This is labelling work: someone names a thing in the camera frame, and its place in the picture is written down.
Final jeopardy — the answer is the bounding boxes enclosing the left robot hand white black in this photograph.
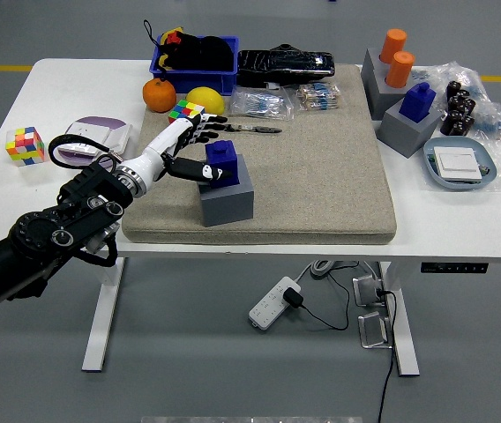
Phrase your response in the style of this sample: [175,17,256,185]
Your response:
[120,112,239,195]

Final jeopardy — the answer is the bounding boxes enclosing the blue seal with square knob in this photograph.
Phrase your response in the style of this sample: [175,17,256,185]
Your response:
[205,139,240,189]
[399,82,437,123]

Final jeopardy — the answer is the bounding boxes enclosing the grey cube seal holder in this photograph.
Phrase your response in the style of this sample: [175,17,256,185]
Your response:
[376,97,445,159]
[197,153,255,228]

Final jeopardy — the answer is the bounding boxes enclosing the tall grey double seal holder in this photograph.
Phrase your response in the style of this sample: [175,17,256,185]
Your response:
[360,47,415,121]

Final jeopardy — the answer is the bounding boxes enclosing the orange cylinder seal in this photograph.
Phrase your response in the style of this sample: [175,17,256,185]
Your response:
[379,28,408,64]
[385,50,416,89]

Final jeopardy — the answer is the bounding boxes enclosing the bright multicolour puzzle cube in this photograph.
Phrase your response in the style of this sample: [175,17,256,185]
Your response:
[168,99,206,125]

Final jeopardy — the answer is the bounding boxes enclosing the orange mandarin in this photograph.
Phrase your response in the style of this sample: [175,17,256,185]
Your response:
[142,78,177,114]

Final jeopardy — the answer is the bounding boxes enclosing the yellow lemon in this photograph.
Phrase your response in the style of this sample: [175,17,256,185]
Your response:
[186,86,226,118]

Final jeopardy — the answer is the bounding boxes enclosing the blue plastic bin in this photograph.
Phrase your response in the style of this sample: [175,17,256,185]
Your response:
[149,34,240,97]

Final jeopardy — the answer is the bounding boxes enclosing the black pen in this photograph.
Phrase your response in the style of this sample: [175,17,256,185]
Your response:
[222,123,283,135]

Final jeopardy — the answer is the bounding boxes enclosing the black fabric pouch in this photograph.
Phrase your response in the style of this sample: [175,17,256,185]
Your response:
[161,31,236,71]

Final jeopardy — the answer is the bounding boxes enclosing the clear bag of blue resistors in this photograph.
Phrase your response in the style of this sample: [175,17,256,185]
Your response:
[228,85,295,122]

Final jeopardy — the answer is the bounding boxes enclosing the yellow and red toy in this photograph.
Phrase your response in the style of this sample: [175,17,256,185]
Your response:
[158,26,185,71]

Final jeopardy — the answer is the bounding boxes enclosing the pastel multicolour puzzle cube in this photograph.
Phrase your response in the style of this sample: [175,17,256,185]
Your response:
[4,126,46,167]

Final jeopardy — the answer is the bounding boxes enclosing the white table leg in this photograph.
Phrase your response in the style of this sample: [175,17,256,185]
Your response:
[378,262,421,378]
[81,256,127,374]

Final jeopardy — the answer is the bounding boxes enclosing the grey-brown mat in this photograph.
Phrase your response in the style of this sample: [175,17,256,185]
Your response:
[121,64,398,246]

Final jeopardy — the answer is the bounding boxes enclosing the black wrapped keyboard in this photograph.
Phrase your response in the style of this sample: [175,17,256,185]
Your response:
[236,43,336,88]

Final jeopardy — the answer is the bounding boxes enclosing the black table control panel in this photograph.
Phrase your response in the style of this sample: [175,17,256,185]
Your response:
[420,262,489,274]

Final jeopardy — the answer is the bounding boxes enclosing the clear bag of brown resistors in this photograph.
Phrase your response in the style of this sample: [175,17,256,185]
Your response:
[295,81,344,112]

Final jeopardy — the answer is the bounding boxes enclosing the white power strip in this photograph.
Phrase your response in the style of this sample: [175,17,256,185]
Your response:
[248,276,303,332]

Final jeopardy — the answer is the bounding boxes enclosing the black power adapter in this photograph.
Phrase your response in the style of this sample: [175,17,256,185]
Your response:
[281,286,304,309]

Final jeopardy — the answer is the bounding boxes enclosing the light blue plate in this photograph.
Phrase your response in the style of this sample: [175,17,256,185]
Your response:
[422,136,498,191]

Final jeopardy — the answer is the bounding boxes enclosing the dark brown capacitors cluster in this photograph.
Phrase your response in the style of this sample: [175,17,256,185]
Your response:
[439,80,477,137]

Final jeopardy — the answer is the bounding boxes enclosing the crumpled clear plastic bags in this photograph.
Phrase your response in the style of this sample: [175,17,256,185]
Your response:
[411,61,501,142]

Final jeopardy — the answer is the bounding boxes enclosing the white wall socket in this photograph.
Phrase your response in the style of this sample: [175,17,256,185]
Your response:
[57,122,133,159]

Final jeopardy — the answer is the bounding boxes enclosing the black strap cord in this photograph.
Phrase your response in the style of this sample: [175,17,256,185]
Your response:
[143,19,168,80]

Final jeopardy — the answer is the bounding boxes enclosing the long black floor cable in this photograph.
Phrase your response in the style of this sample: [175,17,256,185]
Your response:
[376,288,400,423]

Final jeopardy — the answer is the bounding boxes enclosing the metal bracket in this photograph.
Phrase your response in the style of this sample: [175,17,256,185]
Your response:
[356,311,393,350]
[351,274,388,308]

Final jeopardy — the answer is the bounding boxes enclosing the white power cable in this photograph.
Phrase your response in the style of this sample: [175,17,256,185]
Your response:
[294,259,382,283]

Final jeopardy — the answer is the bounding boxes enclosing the thin black adapter cable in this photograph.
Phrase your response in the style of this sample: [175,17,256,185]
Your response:
[296,263,351,331]

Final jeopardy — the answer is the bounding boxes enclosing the white wall switch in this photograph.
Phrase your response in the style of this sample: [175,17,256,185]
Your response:
[433,146,483,182]

